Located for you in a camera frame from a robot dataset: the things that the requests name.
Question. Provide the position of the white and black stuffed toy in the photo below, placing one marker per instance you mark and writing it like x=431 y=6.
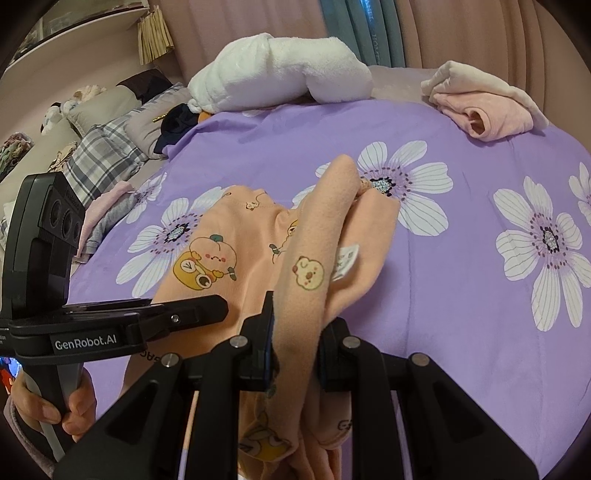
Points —
x=51 y=117

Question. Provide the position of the dark brown cloth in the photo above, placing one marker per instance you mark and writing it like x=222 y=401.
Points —
x=147 y=83

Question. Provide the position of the folded pink and cream clothes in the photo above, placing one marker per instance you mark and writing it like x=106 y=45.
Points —
x=466 y=76

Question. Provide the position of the cream stuffed toy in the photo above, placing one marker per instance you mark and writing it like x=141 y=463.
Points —
x=81 y=97

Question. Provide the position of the pale pink cloth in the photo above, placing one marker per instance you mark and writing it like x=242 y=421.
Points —
x=106 y=203

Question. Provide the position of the teal curtain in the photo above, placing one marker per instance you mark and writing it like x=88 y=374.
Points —
x=360 y=27

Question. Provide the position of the pink curtain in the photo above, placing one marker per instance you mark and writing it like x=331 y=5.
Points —
x=231 y=18

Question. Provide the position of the green tangled bundle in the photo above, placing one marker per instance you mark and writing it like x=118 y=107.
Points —
x=14 y=154

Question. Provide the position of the dark navy cloth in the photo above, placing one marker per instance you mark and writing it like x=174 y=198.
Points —
x=178 y=124

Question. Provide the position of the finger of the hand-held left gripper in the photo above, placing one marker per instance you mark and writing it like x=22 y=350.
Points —
x=194 y=311

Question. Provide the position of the person's left forearm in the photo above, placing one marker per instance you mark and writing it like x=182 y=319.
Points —
x=23 y=443

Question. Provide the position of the beige pillow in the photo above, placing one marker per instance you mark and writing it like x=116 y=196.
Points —
x=101 y=104

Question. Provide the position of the orange printed small garment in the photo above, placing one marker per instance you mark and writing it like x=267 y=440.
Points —
x=258 y=240

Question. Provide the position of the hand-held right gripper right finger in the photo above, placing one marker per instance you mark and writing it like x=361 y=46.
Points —
x=332 y=364

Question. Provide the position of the purple floral bedsheet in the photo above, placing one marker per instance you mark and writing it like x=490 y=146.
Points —
x=461 y=300

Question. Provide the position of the person's left hand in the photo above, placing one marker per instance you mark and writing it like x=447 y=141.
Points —
x=32 y=406

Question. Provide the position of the stack of yellowed papers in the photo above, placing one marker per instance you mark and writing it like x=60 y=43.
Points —
x=154 y=37

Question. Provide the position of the mauve bed cover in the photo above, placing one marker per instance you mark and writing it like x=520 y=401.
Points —
x=401 y=83

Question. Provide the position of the beige printed sheet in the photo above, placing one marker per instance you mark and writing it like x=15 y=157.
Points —
x=41 y=152

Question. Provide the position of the grey pillow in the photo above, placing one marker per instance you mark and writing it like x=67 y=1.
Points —
x=147 y=124

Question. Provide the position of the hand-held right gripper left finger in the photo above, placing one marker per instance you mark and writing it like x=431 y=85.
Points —
x=268 y=332

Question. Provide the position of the white plush blanket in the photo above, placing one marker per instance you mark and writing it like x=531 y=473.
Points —
x=277 y=69

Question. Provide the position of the grey plaid cloth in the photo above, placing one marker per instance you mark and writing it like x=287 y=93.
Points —
x=101 y=157

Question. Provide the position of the white glass cabinet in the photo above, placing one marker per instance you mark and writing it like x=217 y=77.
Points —
x=69 y=27

